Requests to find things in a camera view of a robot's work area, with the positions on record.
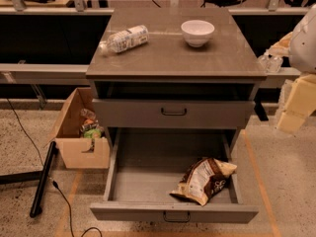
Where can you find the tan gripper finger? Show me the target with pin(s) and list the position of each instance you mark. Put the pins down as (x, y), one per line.
(281, 47)
(297, 102)

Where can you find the brown chip bag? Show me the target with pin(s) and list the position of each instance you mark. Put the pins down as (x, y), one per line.
(203, 180)

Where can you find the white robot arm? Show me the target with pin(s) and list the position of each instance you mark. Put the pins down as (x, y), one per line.
(299, 46)

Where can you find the grey drawer cabinet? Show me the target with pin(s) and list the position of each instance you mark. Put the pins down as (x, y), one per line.
(167, 68)

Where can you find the open middle drawer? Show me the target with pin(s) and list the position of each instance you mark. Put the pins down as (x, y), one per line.
(148, 163)

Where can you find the closed grey upper drawer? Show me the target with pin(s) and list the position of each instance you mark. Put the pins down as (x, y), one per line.
(172, 114)

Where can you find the green snack bag in box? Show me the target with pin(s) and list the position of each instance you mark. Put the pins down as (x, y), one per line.
(92, 133)

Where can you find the right clear sanitizer bottle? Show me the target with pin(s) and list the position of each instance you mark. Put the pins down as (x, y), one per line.
(275, 64)

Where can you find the clear sanitizer bottle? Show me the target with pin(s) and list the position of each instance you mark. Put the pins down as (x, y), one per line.
(275, 64)
(264, 60)

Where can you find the left clear sanitizer bottle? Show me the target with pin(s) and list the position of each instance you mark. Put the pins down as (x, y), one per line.
(264, 60)

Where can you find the white ceramic bowl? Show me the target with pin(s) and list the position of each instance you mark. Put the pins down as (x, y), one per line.
(196, 33)

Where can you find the clear plastic water bottle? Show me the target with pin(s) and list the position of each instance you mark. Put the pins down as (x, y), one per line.
(124, 40)

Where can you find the clear wrapper in box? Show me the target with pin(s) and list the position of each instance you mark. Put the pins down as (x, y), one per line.
(87, 114)

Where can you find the open cardboard box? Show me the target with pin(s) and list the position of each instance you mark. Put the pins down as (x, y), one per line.
(77, 151)

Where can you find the black table leg base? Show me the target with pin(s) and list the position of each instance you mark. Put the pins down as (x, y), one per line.
(40, 176)

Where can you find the grey metal railing beam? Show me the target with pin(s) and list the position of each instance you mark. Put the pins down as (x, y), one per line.
(66, 74)

